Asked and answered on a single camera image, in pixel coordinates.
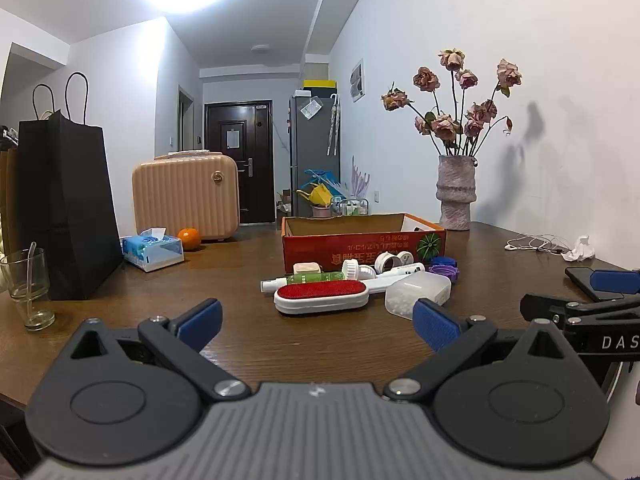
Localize green bottle with white cap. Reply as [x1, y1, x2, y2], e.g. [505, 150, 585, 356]
[260, 271, 346, 293]

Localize white earphones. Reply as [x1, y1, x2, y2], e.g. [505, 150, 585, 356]
[505, 233, 573, 253]

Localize wire rack with bottles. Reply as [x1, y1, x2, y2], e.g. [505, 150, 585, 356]
[331, 197, 370, 217]

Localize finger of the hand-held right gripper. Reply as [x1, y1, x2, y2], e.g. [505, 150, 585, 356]
[565, 266, 640, 302]
[520, 294, 640, 322]

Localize clear straw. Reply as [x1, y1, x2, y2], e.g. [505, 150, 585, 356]
[25, 241, 37, 301]

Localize purple ribbed lid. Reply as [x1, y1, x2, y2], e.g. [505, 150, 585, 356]
[429, 263, 461, 283]

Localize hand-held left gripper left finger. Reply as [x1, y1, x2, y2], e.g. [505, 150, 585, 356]
[70, 298, 251, 403]

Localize dark entrance door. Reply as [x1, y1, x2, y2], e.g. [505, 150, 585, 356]
[204, 101, 277, 225]

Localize blue tissue box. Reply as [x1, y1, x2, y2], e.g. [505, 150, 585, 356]
[120, 227, 185, 272]

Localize dried pink roses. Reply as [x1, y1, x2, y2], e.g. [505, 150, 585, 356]
[381, 49, 523, 158]

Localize hanging white umbrellas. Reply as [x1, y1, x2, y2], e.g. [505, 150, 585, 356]
[327, 94, 341, 157]

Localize grey refrigerator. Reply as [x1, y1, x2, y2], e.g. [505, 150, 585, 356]
[289, 94, 341, 217]

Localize pink ribbed suitcase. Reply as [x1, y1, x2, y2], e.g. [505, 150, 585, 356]
[132, 151, 241, 243]

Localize red and white lint brush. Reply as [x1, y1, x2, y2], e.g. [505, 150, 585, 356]
[273, 280, 391, 316]

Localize black paper bag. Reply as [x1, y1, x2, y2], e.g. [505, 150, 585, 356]
[17, 72, 124, 301]

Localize red cardboard box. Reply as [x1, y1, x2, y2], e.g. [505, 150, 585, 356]
[280, 212, 447, 275]

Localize grey textured vase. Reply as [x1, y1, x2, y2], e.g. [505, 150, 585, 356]
[436, 155, 478, 231]

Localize white labelled bottle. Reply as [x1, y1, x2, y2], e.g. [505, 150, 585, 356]
[375, 262, 426, 281]

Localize white ribbed cap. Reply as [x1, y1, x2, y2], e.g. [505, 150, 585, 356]
[341, 258, 376, 281]

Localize orange fruit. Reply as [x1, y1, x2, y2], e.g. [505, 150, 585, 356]
[177, 227, 202, 252]

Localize clear drinking glass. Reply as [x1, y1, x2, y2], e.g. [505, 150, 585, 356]
[0, 247, 56, 332]

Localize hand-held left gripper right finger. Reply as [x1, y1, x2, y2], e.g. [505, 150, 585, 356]
[384, 298, 576, 403]

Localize wall picture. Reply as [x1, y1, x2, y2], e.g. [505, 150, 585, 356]
[350, 58, 366, 103]

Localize crumpled white tissue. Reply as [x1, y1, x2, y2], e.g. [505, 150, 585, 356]
[562, 235, 596, 262]

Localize translucent plastic box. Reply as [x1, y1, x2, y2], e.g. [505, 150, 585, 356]
[384, 271, 452, 320]

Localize yellow watering can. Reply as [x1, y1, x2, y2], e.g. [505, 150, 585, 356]
[296, 184, 333, 207]

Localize purple decorative branches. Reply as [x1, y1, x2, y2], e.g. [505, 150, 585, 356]
[345, 156, 373, 201]

